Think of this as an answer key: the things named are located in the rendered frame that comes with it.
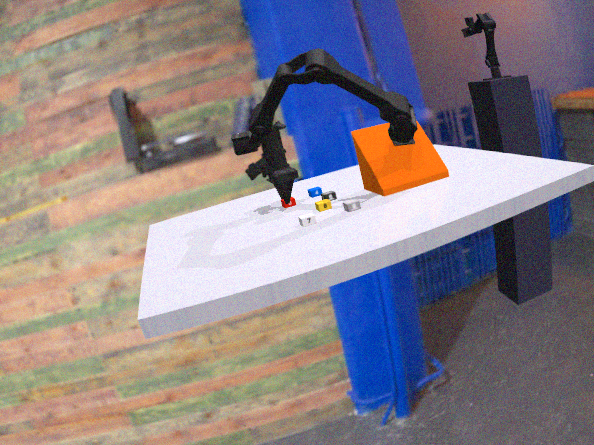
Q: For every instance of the blue digit block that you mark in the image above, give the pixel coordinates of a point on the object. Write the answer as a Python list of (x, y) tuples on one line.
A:
[(314, 192)]

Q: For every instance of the yellow digit block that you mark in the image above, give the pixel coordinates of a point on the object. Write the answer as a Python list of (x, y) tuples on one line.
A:
[(323, 205)]

